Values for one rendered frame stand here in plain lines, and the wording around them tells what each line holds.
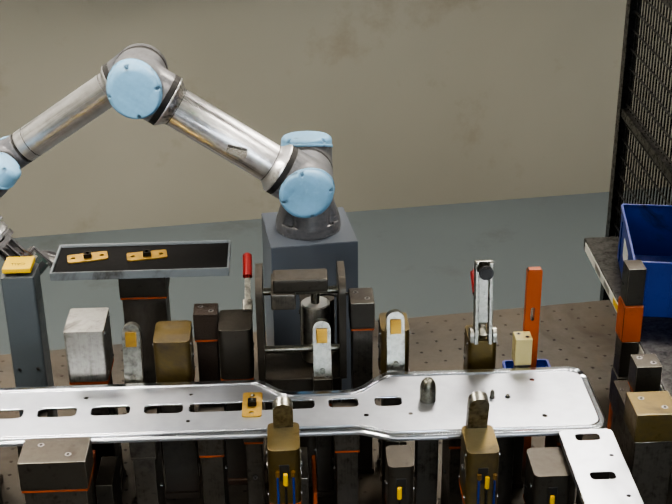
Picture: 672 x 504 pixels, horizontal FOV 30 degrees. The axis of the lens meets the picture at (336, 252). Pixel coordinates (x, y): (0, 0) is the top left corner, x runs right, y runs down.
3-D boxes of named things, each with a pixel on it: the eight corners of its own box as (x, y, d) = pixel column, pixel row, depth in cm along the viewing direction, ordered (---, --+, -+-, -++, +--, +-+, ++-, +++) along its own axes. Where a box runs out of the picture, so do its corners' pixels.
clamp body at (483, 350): (461, 485, 269) (467, 341, 253) (455, 459, 278) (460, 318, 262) (491, 484, 269) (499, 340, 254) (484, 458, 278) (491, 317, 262)
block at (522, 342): (506, 489, 267) (515, 339, 251) (504, 479, 270) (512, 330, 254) (523, 488, 267) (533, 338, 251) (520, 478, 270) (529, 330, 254)
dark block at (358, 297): (351, 474, 272) (350, 303, 254) (349, 455, 279) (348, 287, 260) (374, 473, 272) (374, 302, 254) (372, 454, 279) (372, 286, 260)
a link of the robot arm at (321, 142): (333, 177, 294) (332, 122, 288) (334, 199, 282) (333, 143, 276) (281, 178, 294) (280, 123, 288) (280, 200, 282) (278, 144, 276)
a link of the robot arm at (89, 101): (151, 21, 276) (-19, 139, 287) (145, 35, 266) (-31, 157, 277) (183, 63, 280) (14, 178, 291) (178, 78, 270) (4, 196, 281)
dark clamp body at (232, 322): (225, 487, 269) (216, 331, 252) (227, 455, 280) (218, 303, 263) (259, 486, 269) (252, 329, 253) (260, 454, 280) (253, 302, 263)
